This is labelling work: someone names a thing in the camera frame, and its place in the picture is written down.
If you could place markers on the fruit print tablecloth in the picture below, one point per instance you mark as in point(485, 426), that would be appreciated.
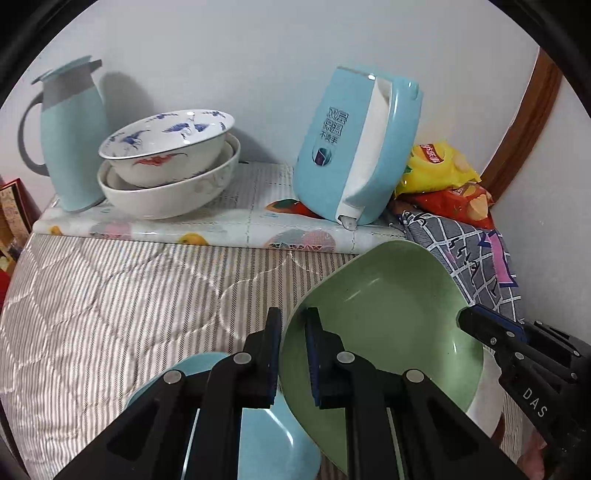
point(249, 203)

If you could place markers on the blue fish print bowl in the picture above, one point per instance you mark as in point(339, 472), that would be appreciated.
point(175, 161)

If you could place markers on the grey patterned cloth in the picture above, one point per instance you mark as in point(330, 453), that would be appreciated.
point(461, 249)

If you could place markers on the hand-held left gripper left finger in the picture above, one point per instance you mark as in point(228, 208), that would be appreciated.
point(275, 364)

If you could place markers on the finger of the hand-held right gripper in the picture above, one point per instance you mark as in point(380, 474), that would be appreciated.
point(526, 392)
point(485, 326)

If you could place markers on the light blue thermos jug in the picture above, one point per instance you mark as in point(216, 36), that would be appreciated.
point(69, 147)

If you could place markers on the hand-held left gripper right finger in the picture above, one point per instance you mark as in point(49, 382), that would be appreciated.
point(314, 364)

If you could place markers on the large white bowl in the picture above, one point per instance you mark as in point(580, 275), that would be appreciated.
point(171, 201)

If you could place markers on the red chips bag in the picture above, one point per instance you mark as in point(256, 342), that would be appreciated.
point(457, 203)

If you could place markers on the red box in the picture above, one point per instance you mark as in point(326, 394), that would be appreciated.
point(11, 217)

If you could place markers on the striped quilt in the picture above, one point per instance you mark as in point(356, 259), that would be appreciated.
point(115, 314)

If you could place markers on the green plate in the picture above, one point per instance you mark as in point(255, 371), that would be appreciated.
point(392, 314)

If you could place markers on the brown wooden door frame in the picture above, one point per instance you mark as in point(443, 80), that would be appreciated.
point(526, 129)

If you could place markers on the light blue plate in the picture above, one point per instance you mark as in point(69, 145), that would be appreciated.
point(272, 445)

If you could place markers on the yellow chips bag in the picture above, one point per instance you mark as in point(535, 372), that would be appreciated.
point(434, 170)

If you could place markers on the white plate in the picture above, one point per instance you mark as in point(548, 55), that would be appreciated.
point(487, 397)

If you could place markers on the light blue electric kettle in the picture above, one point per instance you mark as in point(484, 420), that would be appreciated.
point(332, 161)

